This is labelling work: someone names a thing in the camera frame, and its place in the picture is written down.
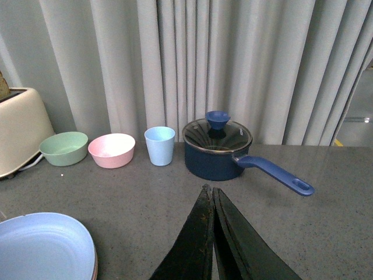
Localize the pink bowl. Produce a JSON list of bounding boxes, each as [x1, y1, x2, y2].
[[88, 133, 136, 169]]

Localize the dark blue saucepan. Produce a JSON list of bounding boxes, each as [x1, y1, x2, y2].
[[185, 143, 310, 189]]

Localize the blue plate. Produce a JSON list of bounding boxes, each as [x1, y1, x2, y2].
[[1, 212, 96, 279]]

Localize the bread slice in toaster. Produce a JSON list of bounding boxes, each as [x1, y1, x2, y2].
[[0, 72, 10, 99]]

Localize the cream white toaster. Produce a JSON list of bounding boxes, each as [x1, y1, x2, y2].
[[1, 87, 55, 178]]

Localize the light blue cup right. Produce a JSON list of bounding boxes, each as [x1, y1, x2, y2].
[[144, 127, 175, 166]]

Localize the green bowl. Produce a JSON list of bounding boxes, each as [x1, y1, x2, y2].
[[39, 131, 88, 166]]

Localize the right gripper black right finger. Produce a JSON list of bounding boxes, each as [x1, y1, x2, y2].
[[213, 188, 300, 279]]

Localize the grey curtain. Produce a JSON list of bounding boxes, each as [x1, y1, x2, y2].
[[0, 0, 373, 146]]

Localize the white toaster cable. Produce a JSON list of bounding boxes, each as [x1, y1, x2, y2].
[[17, 153, 45, 172]]

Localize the glass pot lid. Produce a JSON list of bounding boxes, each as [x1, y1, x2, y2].
[[182, 111, 253, 154]]

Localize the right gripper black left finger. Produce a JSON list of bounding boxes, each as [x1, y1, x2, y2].
[[150, 184, 215, 279]]

